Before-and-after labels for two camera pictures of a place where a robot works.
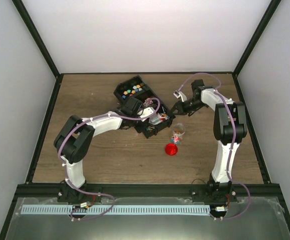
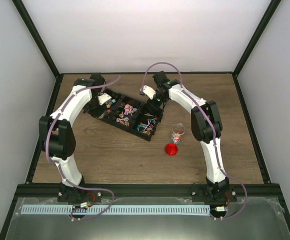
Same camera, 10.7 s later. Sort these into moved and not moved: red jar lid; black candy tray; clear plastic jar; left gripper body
Moved: black candy tray; left gripper body
Not moved: clear plastic jar; red jar lid
